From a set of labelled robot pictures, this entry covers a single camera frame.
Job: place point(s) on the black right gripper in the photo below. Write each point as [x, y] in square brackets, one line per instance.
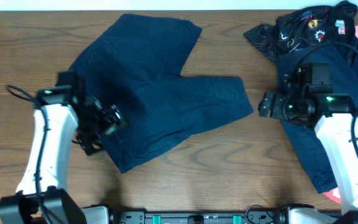
[278, 109]

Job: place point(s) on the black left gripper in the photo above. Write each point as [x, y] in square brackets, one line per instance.
[96, 125]

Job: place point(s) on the navy blue shorts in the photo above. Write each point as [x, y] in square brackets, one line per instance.
[136, 65]

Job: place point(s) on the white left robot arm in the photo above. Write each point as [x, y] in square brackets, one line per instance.
[62, 116]

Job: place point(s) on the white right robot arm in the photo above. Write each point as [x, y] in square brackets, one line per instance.
[335, 123]

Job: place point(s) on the navy blue garment pile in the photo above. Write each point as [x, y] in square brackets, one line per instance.
[343, 65]

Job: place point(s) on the black patterned shirt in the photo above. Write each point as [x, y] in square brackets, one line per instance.
[304, 28]

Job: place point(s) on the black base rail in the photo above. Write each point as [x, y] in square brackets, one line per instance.
[255, 214]

